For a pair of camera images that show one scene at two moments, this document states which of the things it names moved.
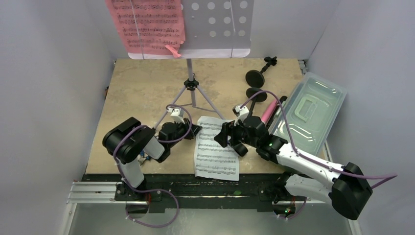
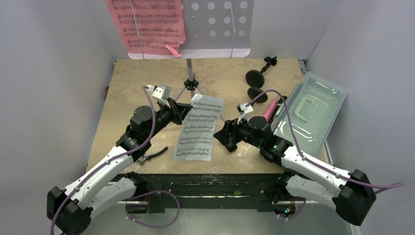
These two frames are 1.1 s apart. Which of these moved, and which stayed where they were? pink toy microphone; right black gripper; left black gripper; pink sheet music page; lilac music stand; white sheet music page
Moved: white sheet music page; left black gripper
Stayed: right black gripper; lilac music stand; pink toy microphone; pink sheet music page
